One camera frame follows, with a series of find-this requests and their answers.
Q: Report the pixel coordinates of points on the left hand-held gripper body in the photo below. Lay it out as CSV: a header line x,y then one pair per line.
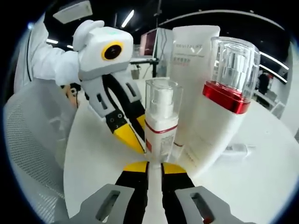
x,y
93,51

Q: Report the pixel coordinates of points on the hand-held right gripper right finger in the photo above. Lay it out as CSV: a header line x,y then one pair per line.
x,y
175,198

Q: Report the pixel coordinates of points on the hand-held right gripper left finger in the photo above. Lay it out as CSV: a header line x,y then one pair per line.
x,y
135,198

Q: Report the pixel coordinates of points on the small white skincare bottle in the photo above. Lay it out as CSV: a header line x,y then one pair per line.
x,y
161,130
239,149

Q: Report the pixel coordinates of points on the large white skincare tube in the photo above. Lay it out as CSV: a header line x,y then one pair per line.
x,y
191,70

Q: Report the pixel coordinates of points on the red collar skincare bottle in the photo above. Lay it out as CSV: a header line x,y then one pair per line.
x,y
215,130

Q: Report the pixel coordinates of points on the person's left hand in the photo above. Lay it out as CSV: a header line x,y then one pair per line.
x,y
70,92

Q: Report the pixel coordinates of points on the black-legged laptop table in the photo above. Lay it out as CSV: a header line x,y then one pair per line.
x,y
144,60

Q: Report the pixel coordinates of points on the white ceiling air conditioner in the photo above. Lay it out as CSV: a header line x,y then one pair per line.
x,y
72,11

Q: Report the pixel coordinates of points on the long white ceiling light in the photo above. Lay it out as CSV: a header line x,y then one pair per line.
x,y
127,18
273,73
275,59

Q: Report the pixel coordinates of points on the grey mesh office chair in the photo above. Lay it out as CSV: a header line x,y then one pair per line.
x,y
30,140

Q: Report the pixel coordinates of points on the curved ceiling light track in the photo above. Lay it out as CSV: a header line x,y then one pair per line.
x,y
210,17

